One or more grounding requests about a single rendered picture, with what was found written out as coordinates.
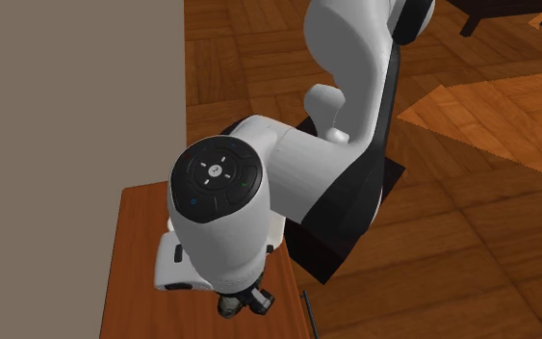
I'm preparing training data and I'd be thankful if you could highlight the thin dark rod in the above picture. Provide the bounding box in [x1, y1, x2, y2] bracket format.
[300, 290, 321, 339]

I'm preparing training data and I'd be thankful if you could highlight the grey brown mottled object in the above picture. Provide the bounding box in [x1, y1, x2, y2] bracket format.
[217, 292, 249, 320]

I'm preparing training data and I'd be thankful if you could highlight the dark wooden furniture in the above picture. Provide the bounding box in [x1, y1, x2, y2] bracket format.
[445, 0, 542, 39]

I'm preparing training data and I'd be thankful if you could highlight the brown wooden table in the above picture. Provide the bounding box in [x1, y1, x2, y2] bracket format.
[98, 180, 312, 339]

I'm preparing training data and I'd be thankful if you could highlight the black robot stand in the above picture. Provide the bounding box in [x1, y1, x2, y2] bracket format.
[219, 116, 407, 286]

